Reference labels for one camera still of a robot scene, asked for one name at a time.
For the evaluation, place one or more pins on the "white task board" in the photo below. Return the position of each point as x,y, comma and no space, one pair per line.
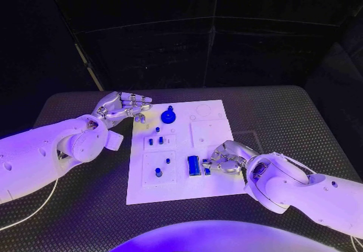
182,187

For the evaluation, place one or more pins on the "narrow blue block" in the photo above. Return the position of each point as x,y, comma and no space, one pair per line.
208,171

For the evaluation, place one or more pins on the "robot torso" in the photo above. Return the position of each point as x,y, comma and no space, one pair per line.
224,238

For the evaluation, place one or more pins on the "thick blue peg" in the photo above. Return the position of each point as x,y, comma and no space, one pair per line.
159,172

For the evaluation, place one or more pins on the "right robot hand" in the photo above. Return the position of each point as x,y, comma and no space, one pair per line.
237,151

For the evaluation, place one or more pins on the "short blue peg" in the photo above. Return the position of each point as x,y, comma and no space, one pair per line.
151,142

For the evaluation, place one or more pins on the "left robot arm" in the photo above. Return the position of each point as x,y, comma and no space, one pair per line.
31,155

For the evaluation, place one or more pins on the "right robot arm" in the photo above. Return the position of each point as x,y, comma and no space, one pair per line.
312,196

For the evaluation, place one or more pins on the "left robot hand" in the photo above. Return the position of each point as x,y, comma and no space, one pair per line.
112,104

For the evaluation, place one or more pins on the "blue gear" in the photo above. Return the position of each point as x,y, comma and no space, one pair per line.
168,117

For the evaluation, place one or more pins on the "wide blue block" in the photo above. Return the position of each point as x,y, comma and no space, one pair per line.
194,166

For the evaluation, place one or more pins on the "tall blue peg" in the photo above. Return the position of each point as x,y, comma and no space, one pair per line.
161,140

